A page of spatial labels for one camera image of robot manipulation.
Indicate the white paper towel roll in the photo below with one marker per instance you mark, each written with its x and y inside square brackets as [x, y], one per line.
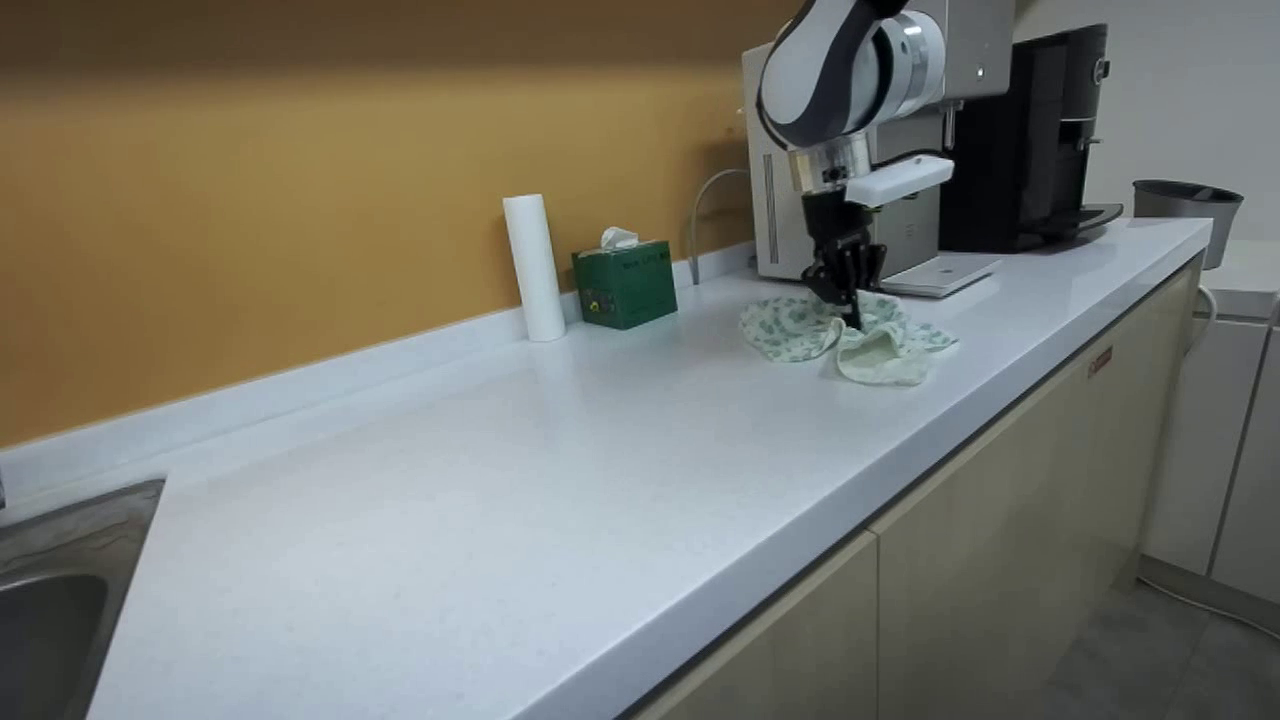
[532, 265]

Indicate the stainless steel sink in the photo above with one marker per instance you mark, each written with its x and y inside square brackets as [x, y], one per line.
[60, 600]

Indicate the beige base cabinet door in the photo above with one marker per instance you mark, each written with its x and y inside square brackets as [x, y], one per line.
[787, 655]
[1012, 505]

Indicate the white low cabinet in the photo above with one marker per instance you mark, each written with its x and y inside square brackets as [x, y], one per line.
[1226, 424]

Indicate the Franka robot arm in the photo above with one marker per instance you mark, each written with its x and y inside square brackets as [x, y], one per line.
[841, 65]

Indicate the grey trash bin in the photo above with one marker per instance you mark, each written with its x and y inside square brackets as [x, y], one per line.
[1184, 215]

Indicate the green tissue box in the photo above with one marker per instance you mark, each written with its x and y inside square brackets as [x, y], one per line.
[625, 286]

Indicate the black coffee machine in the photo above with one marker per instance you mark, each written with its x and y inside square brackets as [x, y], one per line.
[1034, 135]

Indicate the white green floral towel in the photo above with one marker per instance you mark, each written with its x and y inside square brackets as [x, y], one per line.
[883, 345]

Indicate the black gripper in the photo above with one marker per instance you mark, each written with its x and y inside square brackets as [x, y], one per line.
[838, 233]

